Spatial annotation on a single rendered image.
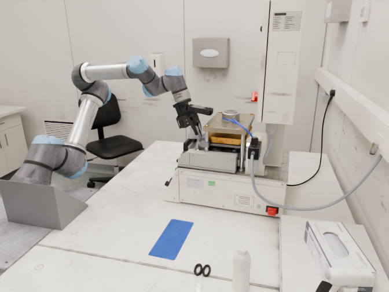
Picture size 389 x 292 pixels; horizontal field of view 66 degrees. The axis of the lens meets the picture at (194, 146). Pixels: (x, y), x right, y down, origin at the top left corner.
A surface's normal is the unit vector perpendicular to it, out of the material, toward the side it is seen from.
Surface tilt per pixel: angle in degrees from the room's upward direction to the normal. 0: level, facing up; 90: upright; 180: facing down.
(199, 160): 90
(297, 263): 0
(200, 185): 90
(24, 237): 0
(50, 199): 90
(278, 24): 90
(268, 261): 0
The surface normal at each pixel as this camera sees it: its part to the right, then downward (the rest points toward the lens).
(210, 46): -0.25, 0.33
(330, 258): 0.04, -0.96
